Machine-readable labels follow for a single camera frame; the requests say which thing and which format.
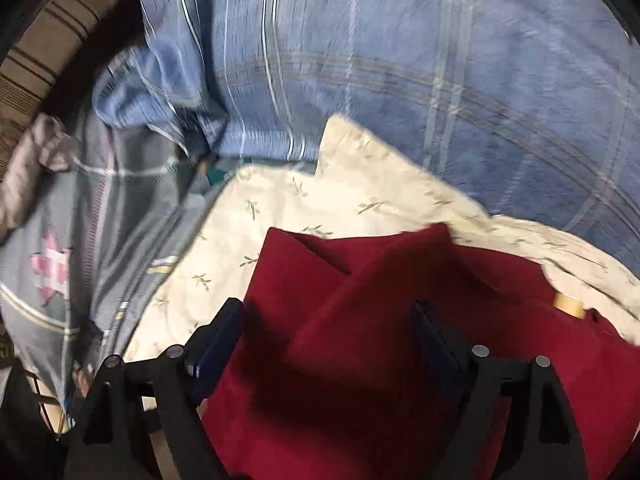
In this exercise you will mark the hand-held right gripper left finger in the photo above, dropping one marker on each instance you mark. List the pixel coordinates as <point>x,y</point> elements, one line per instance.
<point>220,350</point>

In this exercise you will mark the cream floral bed sheet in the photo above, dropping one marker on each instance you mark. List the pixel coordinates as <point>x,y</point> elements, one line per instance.
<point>300,200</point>

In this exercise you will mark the blue plaid quilt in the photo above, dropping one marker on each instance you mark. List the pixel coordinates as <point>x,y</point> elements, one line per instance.
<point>400,60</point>

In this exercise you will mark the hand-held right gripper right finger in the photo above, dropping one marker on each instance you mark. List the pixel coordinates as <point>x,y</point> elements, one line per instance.
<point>432,350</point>

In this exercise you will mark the red sweater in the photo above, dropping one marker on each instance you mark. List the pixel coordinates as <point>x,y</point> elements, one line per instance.
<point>350,320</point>

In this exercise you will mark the grey crumpled cloth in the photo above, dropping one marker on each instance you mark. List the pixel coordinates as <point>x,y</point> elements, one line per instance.
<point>30,170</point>

